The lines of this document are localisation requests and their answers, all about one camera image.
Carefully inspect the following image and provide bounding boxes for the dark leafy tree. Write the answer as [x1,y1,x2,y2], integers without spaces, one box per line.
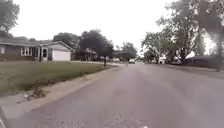
[79,29,115,68]

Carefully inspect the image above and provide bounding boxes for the pole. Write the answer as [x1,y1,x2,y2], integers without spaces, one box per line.
[38,41,43,63]

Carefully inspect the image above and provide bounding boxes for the concrete kerb strip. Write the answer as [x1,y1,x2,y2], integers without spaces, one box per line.
[0,64,119,121]

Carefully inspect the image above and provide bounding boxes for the pile of dead leaves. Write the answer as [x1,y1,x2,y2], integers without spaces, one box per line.
[18,87,47,102]

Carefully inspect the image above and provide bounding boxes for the distant group of trees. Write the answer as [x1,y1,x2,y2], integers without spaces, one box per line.
[113,41,138,62]

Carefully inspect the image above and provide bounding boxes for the tall tree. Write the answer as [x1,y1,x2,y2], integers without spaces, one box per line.
[0,0,21,34]

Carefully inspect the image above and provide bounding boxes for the grass lawn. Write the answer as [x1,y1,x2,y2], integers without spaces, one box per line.
[0,60,113,98]

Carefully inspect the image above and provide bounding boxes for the row of trees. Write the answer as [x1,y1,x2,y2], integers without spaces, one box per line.
[139,0,224,73]

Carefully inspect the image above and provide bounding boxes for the pale car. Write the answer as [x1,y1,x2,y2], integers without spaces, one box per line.
[111,57,122,64]

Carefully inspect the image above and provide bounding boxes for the pale concrete driveway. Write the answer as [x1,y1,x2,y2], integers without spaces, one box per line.
[69,60,121,67]

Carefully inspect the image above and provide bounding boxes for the house with white garage door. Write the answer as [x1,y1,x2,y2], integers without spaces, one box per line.
[0,37,76,63]

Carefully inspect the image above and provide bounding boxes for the trees behind house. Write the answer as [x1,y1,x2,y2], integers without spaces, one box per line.
[52,31,81,51]

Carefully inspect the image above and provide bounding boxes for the grey asphalt road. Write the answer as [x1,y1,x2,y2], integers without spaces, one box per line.
[4,62,224,128]

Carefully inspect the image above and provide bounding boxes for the dark low building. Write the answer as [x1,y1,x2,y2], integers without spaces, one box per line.
[184,54,218,69]

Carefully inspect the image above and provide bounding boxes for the white car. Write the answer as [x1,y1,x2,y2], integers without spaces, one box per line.
[128,58,137,65]

